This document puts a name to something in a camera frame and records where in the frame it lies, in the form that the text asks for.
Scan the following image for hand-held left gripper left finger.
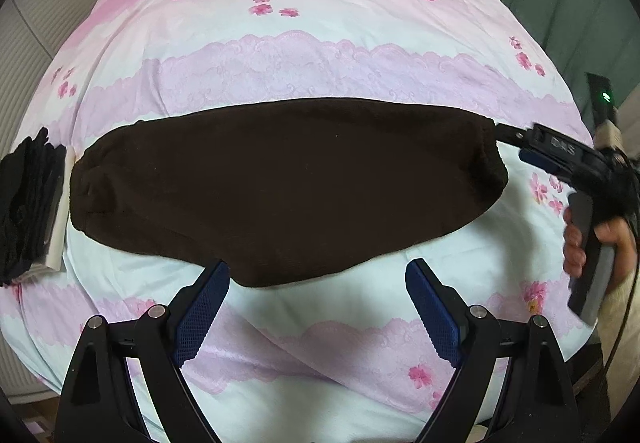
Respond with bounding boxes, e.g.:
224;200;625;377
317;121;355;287
54;259;231;443

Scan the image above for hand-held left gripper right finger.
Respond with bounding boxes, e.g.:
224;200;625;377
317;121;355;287
405;258;584;443

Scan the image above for pink floral blanket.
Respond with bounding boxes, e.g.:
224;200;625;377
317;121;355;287
0;0;601;443

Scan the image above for person's right hand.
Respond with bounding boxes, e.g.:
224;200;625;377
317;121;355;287
562;206;639;281

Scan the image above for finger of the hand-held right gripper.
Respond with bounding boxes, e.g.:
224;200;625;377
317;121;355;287
494;122;540;147
518;146;570;180

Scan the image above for black cable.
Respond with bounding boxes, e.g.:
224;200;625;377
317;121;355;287
598;223;640;394

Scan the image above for dark brown pants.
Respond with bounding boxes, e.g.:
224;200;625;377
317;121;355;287
67;96;510;288

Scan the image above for stack of black clothes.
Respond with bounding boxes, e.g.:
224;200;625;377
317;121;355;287
0;126;69;289

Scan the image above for black device with green light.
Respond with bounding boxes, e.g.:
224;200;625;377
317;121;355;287
585;72;620;130

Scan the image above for person's right forearm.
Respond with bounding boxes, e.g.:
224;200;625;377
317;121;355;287
596;243;640;389

